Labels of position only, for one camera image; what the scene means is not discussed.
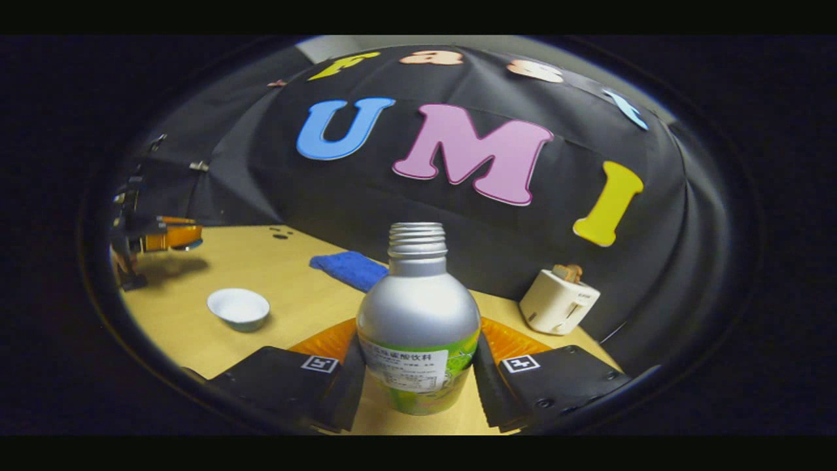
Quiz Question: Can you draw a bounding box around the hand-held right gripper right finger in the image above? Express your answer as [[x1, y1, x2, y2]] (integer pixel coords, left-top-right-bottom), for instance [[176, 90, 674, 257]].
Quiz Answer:
[[474, 317, 632, 432]]

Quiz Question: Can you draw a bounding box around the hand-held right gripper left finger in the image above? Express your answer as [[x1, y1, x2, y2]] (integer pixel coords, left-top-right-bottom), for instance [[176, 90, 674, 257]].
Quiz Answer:
[[209, 319, 367, 434]]

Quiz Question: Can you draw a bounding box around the teal white teacup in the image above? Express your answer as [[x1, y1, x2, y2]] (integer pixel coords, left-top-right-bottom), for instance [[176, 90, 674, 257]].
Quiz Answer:
[[207, 288, 271, 332]]

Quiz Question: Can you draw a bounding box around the silver green water bottle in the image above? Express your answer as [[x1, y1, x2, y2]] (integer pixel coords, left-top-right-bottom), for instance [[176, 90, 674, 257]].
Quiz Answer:
[[356, 222, 482, 415]]

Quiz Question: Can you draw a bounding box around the white toaster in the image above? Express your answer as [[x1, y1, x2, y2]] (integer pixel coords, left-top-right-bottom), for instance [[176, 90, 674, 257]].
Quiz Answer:
[[520, 268, 601, 336]]

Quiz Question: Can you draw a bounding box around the blue cloth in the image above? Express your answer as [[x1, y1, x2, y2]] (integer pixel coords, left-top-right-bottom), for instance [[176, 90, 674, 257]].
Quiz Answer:
[[309, 251, 389, 293]]

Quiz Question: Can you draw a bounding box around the black backdrop cloth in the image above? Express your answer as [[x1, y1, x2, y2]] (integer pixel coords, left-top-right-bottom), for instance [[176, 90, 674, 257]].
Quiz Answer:
[[124, 44, 713, 374]]

